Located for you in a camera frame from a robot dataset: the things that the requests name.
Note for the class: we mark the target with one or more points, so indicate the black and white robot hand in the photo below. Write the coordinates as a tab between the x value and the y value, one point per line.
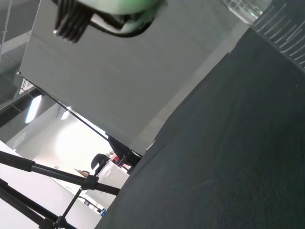
119	7

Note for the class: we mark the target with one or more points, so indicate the pale board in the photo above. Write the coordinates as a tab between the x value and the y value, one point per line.
119	83

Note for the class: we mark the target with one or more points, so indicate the grey cloth clip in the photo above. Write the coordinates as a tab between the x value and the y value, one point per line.
150	145

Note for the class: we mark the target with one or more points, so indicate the black board stand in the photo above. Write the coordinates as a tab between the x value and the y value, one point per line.
124	152

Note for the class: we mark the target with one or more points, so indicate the black office chair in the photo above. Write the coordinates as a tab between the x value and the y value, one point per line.
98	160

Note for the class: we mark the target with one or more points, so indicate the black bench cloth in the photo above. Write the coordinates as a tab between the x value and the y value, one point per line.
214	155

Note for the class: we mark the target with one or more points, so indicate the black tripod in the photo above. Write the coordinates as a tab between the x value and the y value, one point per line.
90	182

